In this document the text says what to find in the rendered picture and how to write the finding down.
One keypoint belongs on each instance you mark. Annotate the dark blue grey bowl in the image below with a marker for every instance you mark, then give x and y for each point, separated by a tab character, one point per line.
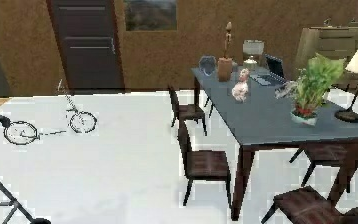
207	64

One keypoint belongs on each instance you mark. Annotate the brown wooden statue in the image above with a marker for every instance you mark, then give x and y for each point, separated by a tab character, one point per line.
225	66

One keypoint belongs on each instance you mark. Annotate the pink white figurine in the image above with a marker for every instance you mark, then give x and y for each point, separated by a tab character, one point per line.
241	87

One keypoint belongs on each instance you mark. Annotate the grey top dining table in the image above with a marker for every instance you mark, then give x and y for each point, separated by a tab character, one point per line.
270	120

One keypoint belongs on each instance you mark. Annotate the dark grey laptop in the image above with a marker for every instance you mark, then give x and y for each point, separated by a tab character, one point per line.
272	71

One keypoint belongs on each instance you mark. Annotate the framed landscape picture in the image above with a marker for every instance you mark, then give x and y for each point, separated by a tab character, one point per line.
150	15

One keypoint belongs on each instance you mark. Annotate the grey crumpled object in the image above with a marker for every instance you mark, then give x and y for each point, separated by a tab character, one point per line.
286	90

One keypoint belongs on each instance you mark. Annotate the dark brown room door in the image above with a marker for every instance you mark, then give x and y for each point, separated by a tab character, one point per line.
87	43

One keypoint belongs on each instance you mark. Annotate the green house plant white pot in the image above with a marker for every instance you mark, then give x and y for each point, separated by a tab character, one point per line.
312	88

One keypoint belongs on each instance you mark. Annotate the beige chest of drawers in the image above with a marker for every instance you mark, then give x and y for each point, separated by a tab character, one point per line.
330	43

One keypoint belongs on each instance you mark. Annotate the small dark ornament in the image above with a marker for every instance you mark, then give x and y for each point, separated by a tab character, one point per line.
354	22
327	22

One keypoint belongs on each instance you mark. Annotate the black tube frame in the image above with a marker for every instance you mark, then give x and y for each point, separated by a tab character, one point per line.
7	196

